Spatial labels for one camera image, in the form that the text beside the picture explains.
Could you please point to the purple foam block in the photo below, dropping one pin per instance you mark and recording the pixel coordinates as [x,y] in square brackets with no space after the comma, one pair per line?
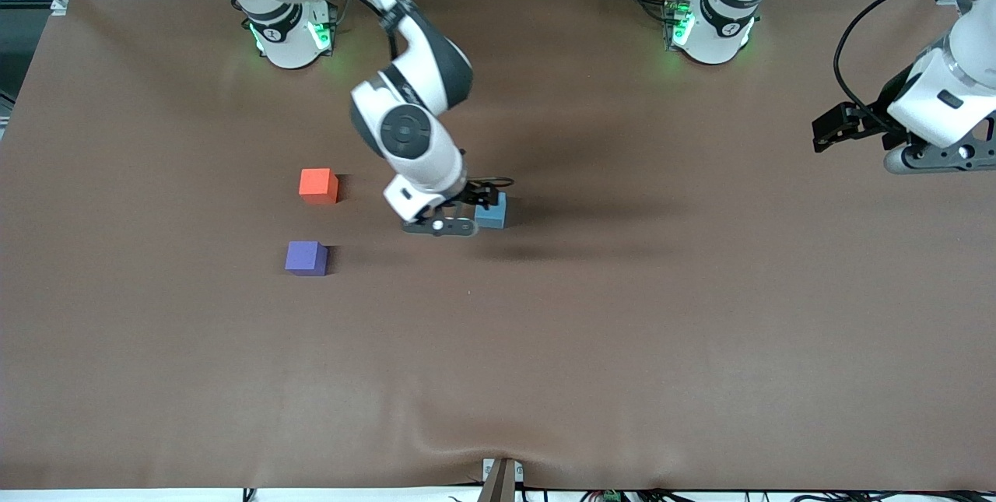
[305,258]

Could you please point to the orange foam block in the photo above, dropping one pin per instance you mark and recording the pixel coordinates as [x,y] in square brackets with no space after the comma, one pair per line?
[317,184]

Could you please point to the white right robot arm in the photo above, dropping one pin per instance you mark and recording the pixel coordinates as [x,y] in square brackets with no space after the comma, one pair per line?
[405,136]

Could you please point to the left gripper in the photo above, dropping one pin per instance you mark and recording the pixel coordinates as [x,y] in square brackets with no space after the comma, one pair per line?
[884,100]

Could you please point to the blue foam block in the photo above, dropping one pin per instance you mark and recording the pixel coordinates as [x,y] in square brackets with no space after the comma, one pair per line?
[495,216]

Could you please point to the green terminal connector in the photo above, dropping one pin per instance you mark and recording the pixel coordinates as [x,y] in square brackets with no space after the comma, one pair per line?
[611,496]

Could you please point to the brown table cover cloth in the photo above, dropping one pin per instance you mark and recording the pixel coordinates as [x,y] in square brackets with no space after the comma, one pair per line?
[591,346]

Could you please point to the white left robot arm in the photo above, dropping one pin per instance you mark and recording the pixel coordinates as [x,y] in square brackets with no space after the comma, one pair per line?
[720,27]

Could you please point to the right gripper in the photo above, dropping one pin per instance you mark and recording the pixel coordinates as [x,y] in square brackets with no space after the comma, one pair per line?
[471,194]

